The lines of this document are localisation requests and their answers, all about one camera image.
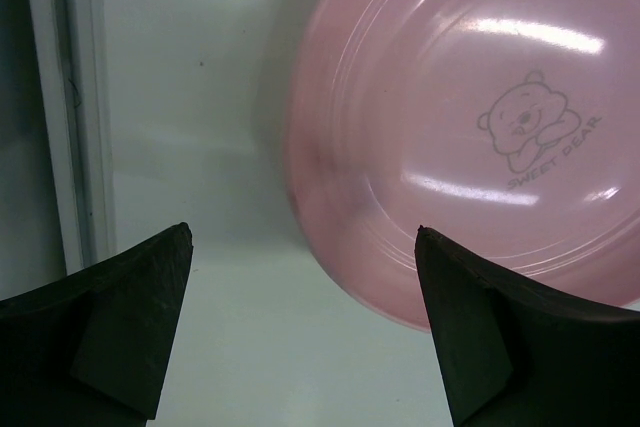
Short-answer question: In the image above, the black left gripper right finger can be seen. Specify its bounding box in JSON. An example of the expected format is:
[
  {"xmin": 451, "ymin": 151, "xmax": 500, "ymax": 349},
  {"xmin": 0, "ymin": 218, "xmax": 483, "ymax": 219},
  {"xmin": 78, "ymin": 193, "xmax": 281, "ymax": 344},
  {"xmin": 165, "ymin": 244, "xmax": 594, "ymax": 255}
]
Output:
[{"xmin": 414, "ymin": 227, "xmax": 639, "ymax": 426}]

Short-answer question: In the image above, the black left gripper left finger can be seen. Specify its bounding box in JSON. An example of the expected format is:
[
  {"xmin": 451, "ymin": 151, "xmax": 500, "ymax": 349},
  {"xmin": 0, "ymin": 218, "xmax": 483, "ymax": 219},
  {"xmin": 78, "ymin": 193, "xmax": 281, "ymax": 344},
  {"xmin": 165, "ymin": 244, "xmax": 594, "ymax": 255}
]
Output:
[{"xmin": 1, "ymin": 222, "xmax": 193, "ymax": 426}]

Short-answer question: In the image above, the pink plate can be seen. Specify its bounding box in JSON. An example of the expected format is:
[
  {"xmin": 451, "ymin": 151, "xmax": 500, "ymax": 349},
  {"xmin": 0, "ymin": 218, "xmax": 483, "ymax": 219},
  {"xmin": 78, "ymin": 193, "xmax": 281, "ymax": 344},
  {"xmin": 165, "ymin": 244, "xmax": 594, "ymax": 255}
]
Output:
[{"xmin": 285, "ymin": 0, "xmax": 639, "ymax": 331}]

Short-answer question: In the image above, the aluminium frame rail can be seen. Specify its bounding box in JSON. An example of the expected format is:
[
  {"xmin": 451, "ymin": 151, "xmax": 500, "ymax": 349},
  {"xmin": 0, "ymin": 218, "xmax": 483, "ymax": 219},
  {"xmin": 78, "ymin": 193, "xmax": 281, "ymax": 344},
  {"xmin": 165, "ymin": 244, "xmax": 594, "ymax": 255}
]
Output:
[{"xmin": 29, "ymin": 0, "xmax": 116, "ymax": 275}]

